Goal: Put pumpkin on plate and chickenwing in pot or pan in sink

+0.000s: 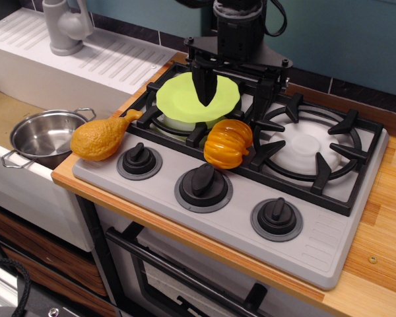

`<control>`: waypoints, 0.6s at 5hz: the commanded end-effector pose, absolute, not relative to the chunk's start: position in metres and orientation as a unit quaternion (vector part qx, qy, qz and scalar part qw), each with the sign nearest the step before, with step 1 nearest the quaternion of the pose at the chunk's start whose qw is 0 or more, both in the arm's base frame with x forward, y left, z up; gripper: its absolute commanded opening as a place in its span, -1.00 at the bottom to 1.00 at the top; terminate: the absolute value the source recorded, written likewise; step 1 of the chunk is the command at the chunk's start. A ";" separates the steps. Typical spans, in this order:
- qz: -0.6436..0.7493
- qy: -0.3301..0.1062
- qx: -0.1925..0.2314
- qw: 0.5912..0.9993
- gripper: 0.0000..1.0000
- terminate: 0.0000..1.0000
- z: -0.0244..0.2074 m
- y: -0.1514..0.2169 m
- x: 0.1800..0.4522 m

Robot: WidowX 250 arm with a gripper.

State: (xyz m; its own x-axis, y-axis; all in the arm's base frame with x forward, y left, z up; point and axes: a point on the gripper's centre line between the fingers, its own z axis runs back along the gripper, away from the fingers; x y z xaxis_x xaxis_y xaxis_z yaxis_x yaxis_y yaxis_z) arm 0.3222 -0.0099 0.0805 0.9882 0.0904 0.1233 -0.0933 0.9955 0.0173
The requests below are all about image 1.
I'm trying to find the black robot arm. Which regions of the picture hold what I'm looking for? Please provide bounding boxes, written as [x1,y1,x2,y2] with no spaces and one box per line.
[156,1,292,123]

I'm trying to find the grey toy stove top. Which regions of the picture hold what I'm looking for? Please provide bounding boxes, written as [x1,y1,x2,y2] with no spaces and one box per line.
[71,71,390,291]

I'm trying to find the toy chicken drumstick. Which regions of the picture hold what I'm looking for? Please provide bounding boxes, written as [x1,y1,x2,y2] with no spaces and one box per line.
[70,110,143,161]

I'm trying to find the stainless steel pot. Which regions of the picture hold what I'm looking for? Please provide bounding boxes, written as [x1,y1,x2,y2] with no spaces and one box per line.
[1,108,96,170]

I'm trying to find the white right burner disc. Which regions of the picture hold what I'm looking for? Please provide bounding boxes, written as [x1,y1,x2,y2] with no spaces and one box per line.
[270,122,341,175]

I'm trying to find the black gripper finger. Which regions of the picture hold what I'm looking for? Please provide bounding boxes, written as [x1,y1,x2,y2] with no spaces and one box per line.
[191,59,217,106]
[253,78,279,122]

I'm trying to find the white toy sink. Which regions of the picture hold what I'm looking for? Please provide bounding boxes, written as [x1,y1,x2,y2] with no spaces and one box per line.
[0,9,175,252]

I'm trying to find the light green plate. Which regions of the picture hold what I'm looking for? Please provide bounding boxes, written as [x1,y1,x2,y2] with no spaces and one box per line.
[156,72,240,123]

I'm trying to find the black cable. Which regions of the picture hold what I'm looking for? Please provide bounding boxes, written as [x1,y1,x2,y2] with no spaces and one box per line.
[0,257,32,317]

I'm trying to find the grey toy faucet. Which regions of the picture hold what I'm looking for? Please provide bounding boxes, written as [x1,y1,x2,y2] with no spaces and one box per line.
[42,0,94,56]

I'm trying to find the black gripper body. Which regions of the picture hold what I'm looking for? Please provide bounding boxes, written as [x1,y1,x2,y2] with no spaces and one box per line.
[185,13,291,87]

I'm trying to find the oven door with black handle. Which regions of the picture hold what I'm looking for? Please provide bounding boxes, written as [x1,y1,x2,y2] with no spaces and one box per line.
[104,221,284,317]

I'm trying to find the right black stove knob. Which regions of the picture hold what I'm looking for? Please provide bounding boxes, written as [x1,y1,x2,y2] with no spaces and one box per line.
[250,197,304,242]

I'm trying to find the orange toy pumpkin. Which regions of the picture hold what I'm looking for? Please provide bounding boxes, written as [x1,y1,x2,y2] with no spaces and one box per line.
[203,119,253,169]

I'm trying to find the white burner disc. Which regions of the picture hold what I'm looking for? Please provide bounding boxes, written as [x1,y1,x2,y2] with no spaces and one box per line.
[270,122,341,175]
[160,112,228,136]

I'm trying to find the middle black stove knob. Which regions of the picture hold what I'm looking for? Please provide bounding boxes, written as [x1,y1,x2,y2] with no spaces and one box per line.
[174,163,233,213]

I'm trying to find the white left burner disc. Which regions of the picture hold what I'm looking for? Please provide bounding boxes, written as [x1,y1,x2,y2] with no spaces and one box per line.
[160,112,228,136]

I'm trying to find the black burner grate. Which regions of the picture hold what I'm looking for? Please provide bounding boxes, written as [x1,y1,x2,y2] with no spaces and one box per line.
[115,61,269,166]
[228,94,389,217]

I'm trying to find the left black burner grate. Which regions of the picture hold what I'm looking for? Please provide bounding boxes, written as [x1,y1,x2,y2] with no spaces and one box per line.
[115,61,269,166]

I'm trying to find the right black burner grate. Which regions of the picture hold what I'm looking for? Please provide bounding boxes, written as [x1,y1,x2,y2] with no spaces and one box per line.
[228,94,389,217]

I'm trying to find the wooden drawer fronts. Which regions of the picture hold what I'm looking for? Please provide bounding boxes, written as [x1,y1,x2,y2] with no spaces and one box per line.
[0,207,117,316]

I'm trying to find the left black stove knob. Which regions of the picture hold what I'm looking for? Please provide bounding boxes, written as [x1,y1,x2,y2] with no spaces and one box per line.
[117,142,162,181]

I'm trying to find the black stove knob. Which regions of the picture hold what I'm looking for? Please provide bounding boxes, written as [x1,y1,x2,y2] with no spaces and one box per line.
[174,163,233,213]
[117,142,162,181]
[250,197,304,242]

